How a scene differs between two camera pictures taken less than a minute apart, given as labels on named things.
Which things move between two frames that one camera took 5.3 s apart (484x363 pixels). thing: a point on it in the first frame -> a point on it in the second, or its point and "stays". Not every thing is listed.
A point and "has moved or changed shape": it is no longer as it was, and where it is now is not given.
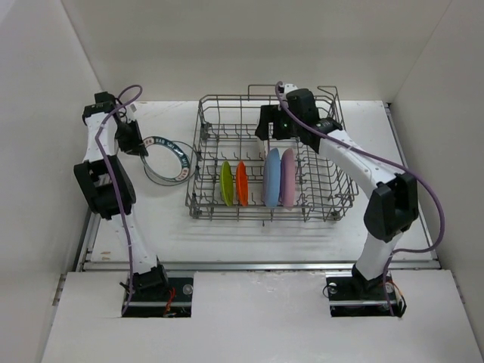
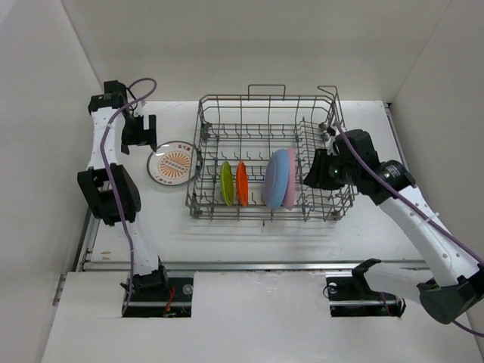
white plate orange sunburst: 262,149 -> 172,163
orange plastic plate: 242,184 stays
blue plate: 271,178 has moved or changed shape
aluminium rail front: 106,267 stays
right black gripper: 269,113 -> 318,177
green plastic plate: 226,183 stays
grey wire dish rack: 237,177 stays
